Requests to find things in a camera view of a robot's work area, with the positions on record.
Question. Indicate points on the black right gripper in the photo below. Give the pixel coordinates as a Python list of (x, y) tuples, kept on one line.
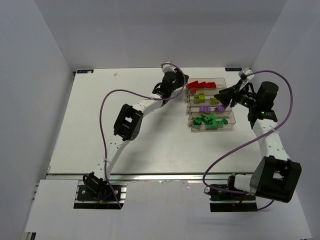
[(235, 94)]

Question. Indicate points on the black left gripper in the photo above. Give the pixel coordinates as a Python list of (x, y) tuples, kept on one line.
[(180, 78)]

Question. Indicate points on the purple lego with lime top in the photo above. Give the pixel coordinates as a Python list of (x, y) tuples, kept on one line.
[(220, 108)]

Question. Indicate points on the red curved lego brick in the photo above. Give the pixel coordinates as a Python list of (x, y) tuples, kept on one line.
[(201, 85)]

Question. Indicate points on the lime green lego brick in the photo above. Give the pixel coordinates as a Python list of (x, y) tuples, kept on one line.
[(200, 98)]

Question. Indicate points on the small green lego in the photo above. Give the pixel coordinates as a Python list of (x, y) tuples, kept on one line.
[(225, 121)]

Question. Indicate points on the green square lego brick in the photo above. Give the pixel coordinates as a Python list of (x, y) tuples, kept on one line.
[(209, 119)]

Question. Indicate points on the lime curved lego piece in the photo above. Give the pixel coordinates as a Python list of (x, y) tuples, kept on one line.
[(214, 101)]

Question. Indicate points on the red jagged lego pieces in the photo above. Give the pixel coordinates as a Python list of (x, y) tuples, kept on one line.
[(193, 85)]

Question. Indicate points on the small red lego brick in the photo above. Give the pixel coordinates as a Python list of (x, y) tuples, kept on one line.
[(211, 85)]

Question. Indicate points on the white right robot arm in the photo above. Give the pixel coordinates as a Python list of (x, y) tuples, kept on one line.
[(276, 176)]

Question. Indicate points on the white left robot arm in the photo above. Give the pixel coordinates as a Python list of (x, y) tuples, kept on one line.
[(127, 127)]

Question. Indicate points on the dark corner label sticker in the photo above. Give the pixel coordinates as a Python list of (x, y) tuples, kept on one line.
[(233, 69)]

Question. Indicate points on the clear bin front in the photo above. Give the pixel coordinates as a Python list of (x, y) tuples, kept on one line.
[(231, 119)]

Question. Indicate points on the left corner label sticker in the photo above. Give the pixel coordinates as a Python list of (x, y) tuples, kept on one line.
[(84, 71)]

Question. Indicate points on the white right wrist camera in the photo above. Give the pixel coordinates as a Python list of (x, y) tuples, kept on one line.
[(246, 75)]

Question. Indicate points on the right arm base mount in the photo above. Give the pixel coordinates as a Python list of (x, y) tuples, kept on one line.
[(225, 202)]

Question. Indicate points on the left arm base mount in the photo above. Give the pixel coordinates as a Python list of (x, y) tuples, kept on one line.
[(86, 199)]

